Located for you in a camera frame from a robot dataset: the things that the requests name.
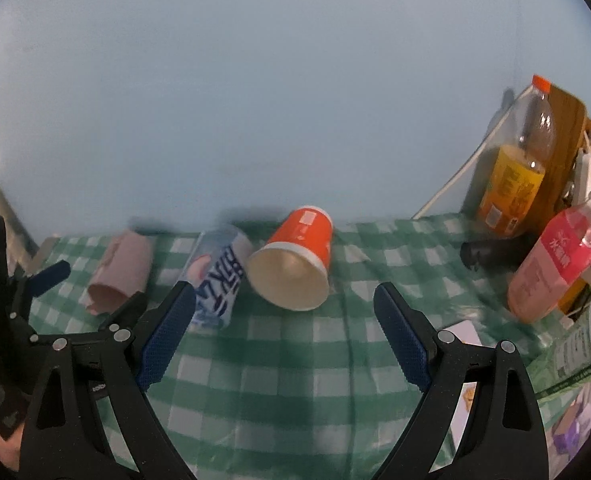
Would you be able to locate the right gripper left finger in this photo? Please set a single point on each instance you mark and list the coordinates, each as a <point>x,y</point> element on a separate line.
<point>89,416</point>

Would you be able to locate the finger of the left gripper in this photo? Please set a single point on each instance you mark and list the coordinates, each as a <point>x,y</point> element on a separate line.
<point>127,315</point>
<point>38,284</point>

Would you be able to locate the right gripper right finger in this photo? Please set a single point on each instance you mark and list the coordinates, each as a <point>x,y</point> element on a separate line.
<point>504,437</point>

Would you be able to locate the clear blue-labelled plastic cup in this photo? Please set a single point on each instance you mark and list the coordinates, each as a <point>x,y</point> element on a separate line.
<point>216,268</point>

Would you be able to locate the green white-lidded paper cup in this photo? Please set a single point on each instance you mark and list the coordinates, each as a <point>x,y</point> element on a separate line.
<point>566,364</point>

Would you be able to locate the orange paper cup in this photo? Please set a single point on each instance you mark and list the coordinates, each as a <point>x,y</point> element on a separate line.
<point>291,270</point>

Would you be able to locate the person's left hand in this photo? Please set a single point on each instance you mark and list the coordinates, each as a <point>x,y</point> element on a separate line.
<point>10,449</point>

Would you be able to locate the pink plastic mug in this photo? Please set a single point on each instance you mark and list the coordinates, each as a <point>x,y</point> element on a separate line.
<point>122,271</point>

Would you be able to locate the purple box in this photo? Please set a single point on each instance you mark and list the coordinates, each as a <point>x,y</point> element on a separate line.
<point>572,429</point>

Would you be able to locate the white smartphone with stickers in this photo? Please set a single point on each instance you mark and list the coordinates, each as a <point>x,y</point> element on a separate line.
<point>466,333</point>

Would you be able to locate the green checkered tablecloth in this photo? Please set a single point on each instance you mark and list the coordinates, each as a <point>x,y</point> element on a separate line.
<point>319,395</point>

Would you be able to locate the black cylindrical object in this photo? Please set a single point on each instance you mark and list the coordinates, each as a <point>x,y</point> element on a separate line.
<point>491,253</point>

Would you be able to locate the large orange-capped tea bottle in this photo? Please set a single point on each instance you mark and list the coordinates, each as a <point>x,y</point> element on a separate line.
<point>528,137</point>

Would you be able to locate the white power strip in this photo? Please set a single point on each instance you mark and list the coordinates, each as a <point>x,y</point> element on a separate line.
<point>582,178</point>

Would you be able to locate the wooden desk organizer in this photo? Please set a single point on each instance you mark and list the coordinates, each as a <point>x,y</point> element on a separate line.
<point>562,179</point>

